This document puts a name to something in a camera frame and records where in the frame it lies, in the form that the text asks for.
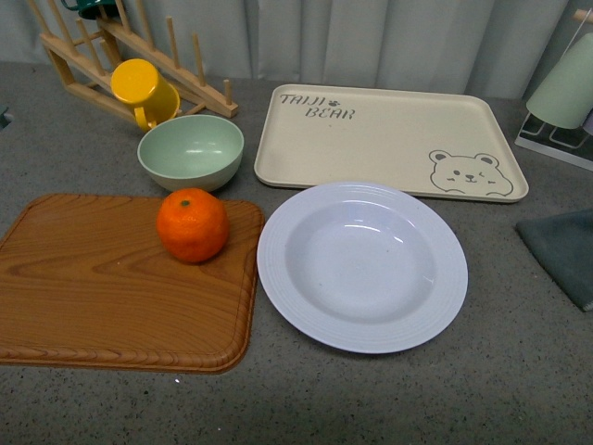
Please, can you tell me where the yellow mug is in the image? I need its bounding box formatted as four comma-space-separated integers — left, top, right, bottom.
110, 58, 181, 132

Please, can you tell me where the purple cup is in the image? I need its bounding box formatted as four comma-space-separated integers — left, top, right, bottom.
582, 110, 593, 135

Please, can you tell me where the lavender ridged deep plate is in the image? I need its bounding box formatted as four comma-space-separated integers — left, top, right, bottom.
258, 183, 468, 354

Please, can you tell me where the light green bowl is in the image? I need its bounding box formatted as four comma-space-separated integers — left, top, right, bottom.
137, 115, 245, 192

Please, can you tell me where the light green cup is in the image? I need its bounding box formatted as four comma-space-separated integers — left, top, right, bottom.
526, 32, 592, 129

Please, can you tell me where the wooden dish drying rack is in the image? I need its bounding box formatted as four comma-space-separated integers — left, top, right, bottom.
28, 1, 238, 121

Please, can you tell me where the grey folded cloth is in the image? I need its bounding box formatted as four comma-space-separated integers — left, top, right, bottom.
516, 209, 592, 312

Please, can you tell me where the beige bear serving tray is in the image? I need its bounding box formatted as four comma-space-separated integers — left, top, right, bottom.
254, 84, 529, 203

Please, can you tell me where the white wire cup rack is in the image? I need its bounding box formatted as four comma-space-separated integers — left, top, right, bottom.
515, 9, 592, 171

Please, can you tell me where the dark green mug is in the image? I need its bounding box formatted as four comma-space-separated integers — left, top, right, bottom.
61, 0, 120, 19

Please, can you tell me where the brown wooden cutting board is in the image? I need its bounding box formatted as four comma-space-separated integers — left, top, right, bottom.
1, 194, 264, 374

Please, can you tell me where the orange mandarin fruit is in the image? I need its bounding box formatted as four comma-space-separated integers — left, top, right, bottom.
156, 188, 230, 263

